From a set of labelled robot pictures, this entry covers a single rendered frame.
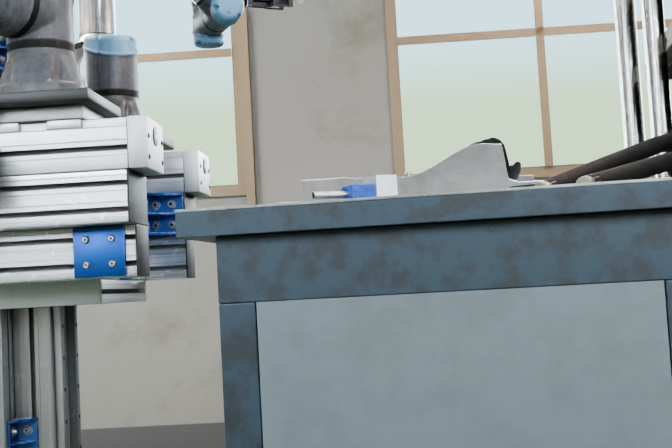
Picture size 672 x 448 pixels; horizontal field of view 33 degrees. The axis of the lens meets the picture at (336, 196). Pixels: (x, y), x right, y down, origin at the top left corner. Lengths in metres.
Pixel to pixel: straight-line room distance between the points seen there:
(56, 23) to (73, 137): 0.21
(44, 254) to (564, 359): 0.94
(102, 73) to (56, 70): 0.49
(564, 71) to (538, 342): 3.76
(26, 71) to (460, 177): 0.79
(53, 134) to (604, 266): 0.96
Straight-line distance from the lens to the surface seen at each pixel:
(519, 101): 5.14
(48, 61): 2.01
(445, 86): 5.13
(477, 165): 2.10
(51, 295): 2.10
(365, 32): 5.20
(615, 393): 1.50
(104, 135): 1.95
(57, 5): 2.04
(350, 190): 1.73
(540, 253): 1.48
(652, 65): 3.03
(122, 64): 2.50
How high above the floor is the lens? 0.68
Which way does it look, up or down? 5 degrees up
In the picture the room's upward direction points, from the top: 3 degrees counter-clockwise
